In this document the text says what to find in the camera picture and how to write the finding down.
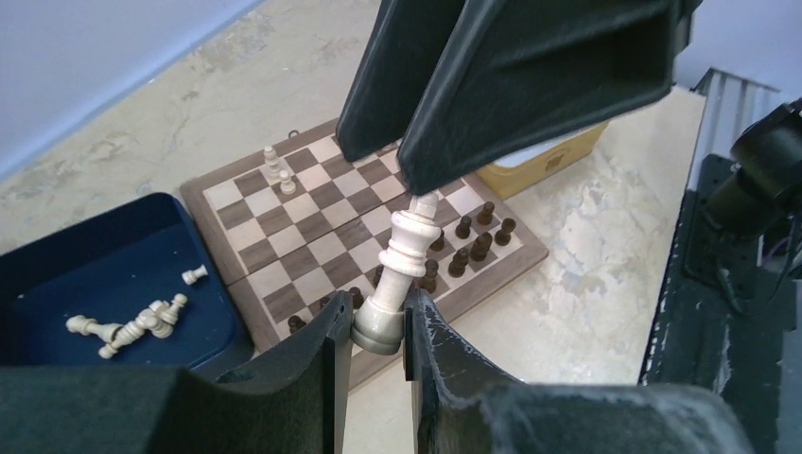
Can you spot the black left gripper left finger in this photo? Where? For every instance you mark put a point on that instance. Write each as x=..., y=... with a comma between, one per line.
x=290, y=399

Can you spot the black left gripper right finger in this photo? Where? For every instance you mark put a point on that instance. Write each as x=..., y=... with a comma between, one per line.
x=463, y=403

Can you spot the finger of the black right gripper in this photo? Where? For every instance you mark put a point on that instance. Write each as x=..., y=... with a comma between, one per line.
x=402, y=52
x=517, y=73

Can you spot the light wooden king piece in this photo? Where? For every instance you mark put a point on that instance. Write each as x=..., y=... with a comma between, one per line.
x=378, y=324

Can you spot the dark chess piece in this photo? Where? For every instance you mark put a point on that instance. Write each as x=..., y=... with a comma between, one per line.
x=481, y=247
x=463, y=228
x=429, y=280
x=485, y=216
x=458, y=264
x=503, y=235

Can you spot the wooden chess board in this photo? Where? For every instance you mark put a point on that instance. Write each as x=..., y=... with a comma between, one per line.
x=279, y=255

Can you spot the light wooden pawn on board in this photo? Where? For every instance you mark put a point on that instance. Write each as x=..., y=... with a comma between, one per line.
x=287, y=185

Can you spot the gold metal tin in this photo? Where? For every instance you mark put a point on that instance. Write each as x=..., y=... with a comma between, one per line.
x=524, y=168

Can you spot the light piece lying middle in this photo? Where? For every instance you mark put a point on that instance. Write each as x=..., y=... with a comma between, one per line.
x=158, y=318

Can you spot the light piece lying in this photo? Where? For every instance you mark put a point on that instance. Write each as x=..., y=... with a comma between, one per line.
x=158, y=318
x=89, y=326

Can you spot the light pawn in tray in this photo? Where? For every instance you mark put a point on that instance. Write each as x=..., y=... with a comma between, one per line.
x=191, y=277

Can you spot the light wooden tall piece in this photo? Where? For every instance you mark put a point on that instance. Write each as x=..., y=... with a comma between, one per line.
x=274, y=164

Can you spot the light piece lying left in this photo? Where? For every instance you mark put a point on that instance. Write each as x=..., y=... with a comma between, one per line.
x=89, y=326

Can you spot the dark blue tray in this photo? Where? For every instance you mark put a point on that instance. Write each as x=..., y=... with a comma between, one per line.
x=109, y=268

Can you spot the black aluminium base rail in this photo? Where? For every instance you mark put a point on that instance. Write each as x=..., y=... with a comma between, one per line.
x=728, y=317

